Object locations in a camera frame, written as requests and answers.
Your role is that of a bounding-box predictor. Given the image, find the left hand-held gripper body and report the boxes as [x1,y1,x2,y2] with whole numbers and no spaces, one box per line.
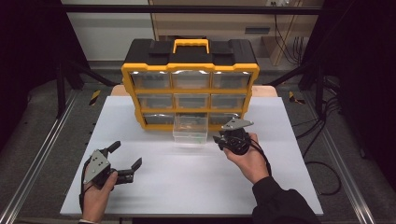
[82,148,120,190]

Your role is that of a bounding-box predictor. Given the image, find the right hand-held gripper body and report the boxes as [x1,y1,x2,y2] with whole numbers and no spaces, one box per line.
[220,117,255,156]

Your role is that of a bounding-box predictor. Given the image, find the single clear plastic drawer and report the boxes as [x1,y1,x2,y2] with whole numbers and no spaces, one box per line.
[172,112,209,145]

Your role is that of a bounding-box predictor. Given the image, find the yellow black drawer organizer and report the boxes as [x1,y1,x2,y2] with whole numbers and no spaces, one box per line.
[120,38,261,132]

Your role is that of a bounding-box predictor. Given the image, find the person's right hand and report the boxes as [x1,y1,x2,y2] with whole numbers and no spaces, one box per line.
[223,133,271,185]

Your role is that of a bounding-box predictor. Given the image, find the person's left hand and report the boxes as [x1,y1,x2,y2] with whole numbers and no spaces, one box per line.
[81,170,120,222]

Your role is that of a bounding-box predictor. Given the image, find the left yellow clamp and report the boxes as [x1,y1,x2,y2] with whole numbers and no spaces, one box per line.
[89,89,102,106]

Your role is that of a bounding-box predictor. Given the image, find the yellow clamp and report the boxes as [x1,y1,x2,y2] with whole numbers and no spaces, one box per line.
[288,91,306,105]
[89,89,102,106]

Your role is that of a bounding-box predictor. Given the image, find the wooden table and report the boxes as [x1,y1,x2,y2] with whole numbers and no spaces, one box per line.
[110,84,278,98]

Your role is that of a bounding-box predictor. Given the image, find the right yellow clamp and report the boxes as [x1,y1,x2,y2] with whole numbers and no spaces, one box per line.
[288,91,306,105]

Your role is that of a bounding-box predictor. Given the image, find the set of clear organizer bins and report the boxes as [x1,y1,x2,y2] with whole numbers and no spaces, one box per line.
[130,70,252,126]

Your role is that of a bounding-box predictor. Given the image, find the black metal stand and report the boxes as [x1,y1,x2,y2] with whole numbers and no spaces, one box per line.
[267,62,326,118]
[55,60,120,119]

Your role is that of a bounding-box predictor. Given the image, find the light wooden cabinet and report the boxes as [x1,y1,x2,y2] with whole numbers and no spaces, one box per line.
[148,0,325,66]

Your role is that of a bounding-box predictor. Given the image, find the black curtain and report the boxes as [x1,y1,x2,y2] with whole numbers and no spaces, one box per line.
[0,0,92,150]
[303,0,396,190]

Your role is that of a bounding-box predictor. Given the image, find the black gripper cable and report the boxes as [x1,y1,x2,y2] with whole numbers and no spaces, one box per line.
[248,138,273,176]
[78,158,94,213]

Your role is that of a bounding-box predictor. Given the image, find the aluminium floor rail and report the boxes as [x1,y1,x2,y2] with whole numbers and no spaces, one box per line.
[304,91,376,224]
[0,90,78,224]

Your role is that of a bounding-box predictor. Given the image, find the dark cabinet handle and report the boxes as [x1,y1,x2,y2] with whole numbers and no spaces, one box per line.
[245,27,271,35]

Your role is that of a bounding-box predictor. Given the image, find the black floor cables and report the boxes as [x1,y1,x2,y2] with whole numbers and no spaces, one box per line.
[292,77,343,197]

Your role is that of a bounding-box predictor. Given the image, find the hanging black cables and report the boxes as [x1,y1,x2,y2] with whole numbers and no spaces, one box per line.
[274,13,306,66]

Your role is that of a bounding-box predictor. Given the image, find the black horizontal frame bar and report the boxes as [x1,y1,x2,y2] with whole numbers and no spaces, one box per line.
[62,4,323,15]

